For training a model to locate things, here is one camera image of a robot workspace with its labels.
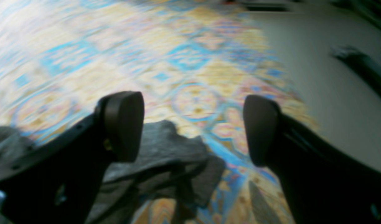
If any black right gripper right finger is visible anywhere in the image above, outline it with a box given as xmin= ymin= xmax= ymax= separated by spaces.
xmin=243 ymin=95 xmax=381 ymax=224

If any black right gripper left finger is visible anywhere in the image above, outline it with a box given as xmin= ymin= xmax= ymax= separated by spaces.
xmin=0 ymin=91 xmax=144 ymax=224

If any grey t-shirt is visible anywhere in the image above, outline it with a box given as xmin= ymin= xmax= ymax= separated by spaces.
xmin=0 ymin=120 xmax=226 ymax=224

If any patterned tablecloth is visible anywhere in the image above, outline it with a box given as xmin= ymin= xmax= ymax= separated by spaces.
xmin=0 ymin=0 xmax=316 ymax=224

